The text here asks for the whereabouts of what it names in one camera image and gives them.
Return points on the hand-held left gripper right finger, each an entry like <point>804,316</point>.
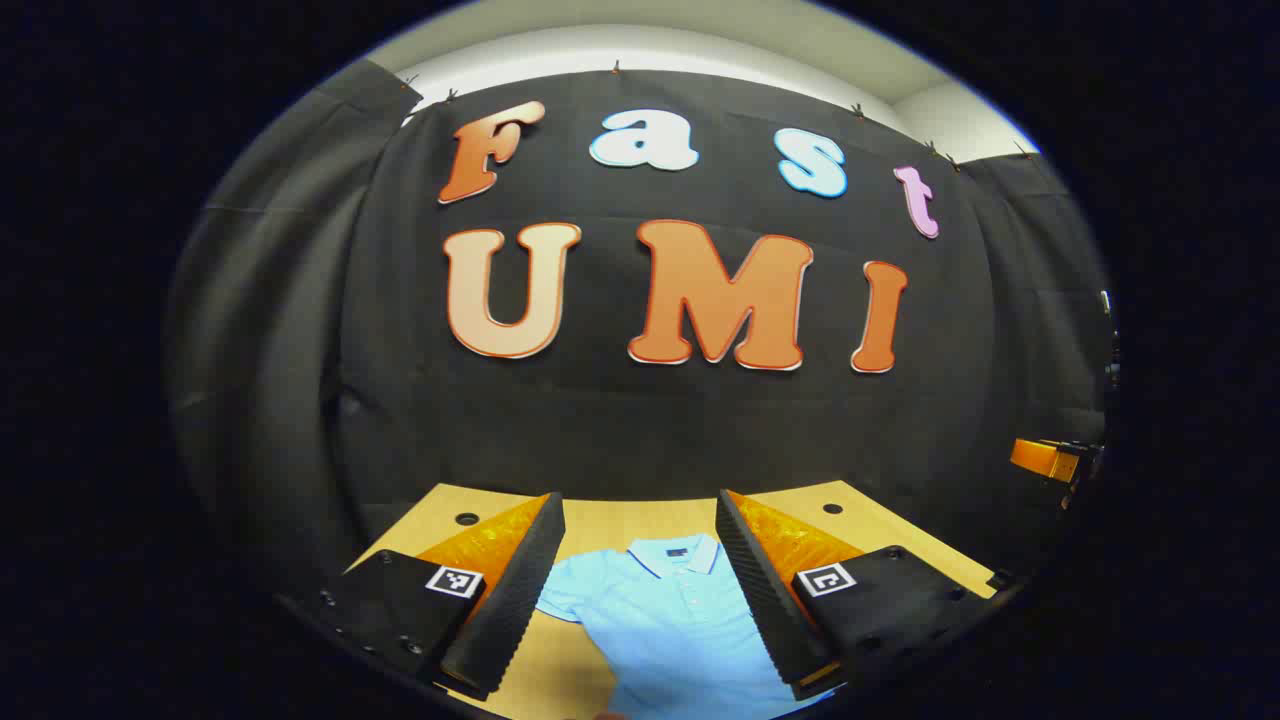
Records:
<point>760,590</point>

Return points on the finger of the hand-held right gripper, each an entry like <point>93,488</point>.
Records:
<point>1040,460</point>

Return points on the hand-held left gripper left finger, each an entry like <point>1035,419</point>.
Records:
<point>515,590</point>

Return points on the light blue T-shirt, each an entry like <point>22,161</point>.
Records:
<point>680,630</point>

